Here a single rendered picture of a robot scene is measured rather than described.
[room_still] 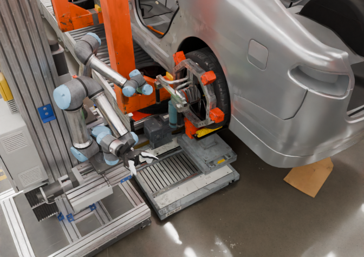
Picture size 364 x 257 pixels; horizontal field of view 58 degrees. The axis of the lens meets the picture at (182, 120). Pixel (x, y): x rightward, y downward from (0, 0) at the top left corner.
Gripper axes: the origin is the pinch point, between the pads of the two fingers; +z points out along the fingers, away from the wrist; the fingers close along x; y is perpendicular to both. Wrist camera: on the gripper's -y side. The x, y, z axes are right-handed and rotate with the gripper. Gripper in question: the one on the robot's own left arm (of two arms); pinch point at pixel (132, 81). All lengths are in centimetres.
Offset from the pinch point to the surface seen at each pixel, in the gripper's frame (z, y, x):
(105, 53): 195, -23, 26
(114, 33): 2.3, -33.7, -19.8
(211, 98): -45, 0, 46
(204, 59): -33, -27, 41
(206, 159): -7, 57, 79
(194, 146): 10, 51, 74
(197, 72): -36, -17, 36
